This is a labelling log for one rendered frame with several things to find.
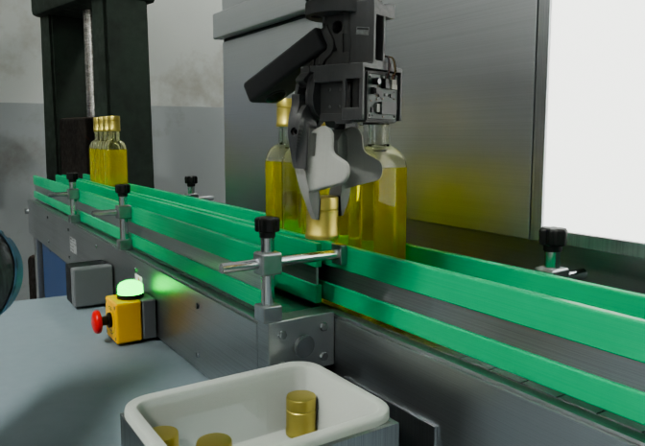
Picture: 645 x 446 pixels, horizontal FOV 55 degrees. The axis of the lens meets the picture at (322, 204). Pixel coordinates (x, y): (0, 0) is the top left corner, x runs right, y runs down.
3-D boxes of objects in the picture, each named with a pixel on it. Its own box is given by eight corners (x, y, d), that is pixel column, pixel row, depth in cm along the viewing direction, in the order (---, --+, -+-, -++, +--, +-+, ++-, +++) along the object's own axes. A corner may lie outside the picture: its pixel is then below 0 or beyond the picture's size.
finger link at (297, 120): (296, 167, 59) (305, 75, 60) (283, 166, 60) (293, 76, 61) (324, 173, 63) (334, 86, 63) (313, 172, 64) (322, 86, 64)
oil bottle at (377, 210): (407, 311, 80) (410, 144, 78) (372, 317, 77) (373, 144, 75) (380, 301, 85) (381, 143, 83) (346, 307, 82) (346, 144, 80)
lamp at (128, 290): (147, 297, 108) (147, 281, 108) (121, 301, 106) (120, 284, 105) (139, 293, 112) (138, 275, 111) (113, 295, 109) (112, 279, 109)
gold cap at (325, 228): (298, 238, 65) (298, 196, 65) (319, 233, 68) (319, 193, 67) (324, 241, 63) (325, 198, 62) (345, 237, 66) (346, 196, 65)
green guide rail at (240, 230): (322, 302, 82) (322, 243, 81) (316, 304, 82) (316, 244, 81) (59, 196, 228) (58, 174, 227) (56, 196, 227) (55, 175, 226)
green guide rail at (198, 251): (273, 311, 78) (272, 248, 77) (266, 313, 78) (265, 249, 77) (36, 197, 224) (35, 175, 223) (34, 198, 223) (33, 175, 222)
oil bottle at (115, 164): (130, 213, 182) (126, 115, 179) (109, 214, 179) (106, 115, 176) (124, 211, 187) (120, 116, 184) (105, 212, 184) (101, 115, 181)
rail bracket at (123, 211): (134, 251, 123) (131, 184, 122) (96, 255, 119) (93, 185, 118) (129, 248, 127) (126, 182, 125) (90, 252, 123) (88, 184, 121)
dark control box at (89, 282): (114, 304, 131) (113, 265, 130) (75, 310, 127) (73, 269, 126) (105, 296, 138) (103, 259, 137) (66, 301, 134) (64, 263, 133)
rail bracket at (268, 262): (348, 309, 79) (349, 211, 78) (226, 332, 70) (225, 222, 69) (335, 304, 82) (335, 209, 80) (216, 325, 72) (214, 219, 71)
